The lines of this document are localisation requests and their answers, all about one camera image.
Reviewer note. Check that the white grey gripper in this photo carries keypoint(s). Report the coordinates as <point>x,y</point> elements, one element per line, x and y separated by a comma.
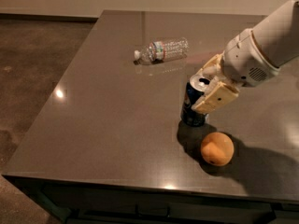
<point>246,59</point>

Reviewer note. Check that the blue pepsi can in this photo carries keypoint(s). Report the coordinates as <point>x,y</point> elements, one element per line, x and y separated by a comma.
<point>195,89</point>

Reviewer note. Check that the clear plastic water bottle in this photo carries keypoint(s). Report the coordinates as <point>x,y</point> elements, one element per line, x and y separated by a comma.
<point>162,51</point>

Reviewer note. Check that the orange fruit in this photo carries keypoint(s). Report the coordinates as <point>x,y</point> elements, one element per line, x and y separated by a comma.
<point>217,149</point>

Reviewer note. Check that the dark drawer handle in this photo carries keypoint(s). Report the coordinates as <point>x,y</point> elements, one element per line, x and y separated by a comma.
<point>152,211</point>

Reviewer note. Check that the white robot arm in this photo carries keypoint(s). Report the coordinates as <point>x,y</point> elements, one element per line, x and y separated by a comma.
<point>278,38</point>

